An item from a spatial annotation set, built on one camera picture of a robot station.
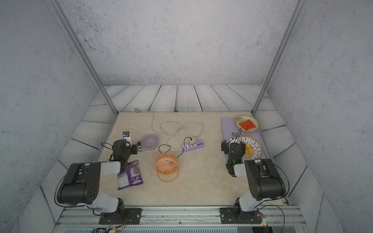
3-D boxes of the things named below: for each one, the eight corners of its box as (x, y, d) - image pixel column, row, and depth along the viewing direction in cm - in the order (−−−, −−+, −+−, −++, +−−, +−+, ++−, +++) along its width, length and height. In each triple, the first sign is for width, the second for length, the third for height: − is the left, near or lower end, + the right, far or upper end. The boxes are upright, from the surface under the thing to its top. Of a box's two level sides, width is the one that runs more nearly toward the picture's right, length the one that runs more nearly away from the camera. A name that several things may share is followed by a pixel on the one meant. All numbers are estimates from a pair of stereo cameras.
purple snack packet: (119, 191, 83) (117, 190, 81) (118, 167, 92) (117, 166, 90) (142, 183, 86) (141, 181, 84) (139, 161, 95) (138, 159, 93)
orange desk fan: (157, 182, 86) (153, 173, 77) (160, 162, 95) (156, 152, 85) (179, 182, 86) (177, 173, 77) (180, 162, 95) (178, 152, 85)
